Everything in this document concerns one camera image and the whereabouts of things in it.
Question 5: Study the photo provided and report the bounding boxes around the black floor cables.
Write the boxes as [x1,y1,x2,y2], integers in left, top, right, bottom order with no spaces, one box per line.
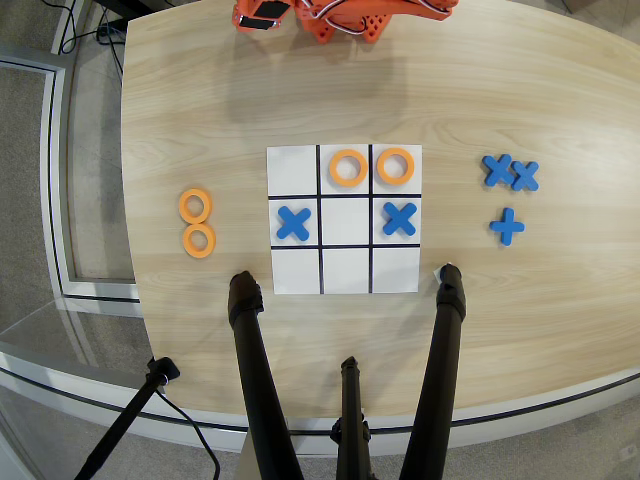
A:
[58,0,125,77]

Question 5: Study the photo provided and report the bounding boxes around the orange foam ring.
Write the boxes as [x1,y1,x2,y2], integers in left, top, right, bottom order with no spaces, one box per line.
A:
[178,188,214,225]
[328,148,370,189]
[376,146,416,186]
[182,223,217,259]

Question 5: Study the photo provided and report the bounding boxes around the grey metal partition frame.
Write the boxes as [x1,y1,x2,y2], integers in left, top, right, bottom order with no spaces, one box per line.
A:
[0,42,142,304]

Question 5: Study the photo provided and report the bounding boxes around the short black tripod leg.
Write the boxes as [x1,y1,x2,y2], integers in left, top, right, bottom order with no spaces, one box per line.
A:
[329,355,376,480]

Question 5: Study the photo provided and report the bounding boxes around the white tic-tac-toe grid sheet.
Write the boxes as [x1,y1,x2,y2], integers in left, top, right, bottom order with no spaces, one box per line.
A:
[266,144,424,296]

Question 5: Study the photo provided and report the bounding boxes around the thick black tripod leg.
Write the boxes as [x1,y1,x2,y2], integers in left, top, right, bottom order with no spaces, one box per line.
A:
[398,263,468,480]
[227,270,306,480]

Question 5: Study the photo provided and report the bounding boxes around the black cable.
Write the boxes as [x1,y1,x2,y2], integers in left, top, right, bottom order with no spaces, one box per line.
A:
[154,389,222,480]

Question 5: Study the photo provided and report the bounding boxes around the blue foam cross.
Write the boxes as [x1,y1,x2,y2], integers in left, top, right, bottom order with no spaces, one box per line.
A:
[275,205,313,242]
[510,160,541,193]
[488,207,526,247]
[481,153,516,187]
[382,201,419,238]

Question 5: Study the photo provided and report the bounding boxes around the thin black stand pole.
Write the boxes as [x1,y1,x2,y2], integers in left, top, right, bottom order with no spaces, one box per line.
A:
[73,356,181,480]

